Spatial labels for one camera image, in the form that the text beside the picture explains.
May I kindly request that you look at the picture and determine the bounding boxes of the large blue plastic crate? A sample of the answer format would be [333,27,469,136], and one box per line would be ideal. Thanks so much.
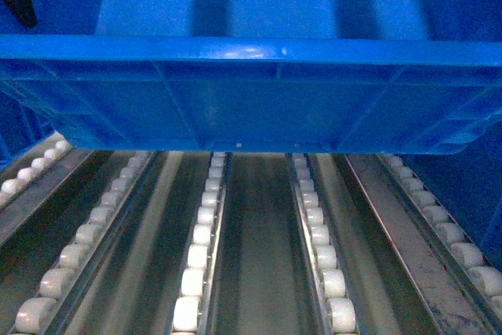
[1,0,501,155]

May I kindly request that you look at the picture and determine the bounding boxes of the steel roller shelf rack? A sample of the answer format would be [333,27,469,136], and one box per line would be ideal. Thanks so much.
[1,135,501,334]

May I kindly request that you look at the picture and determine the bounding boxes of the blue crate at left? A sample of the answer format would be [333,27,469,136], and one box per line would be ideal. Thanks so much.
[0,93,54,169]

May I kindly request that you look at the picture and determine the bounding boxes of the small blue crate red contents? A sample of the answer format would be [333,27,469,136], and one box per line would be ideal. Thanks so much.
[404,122,501,268]

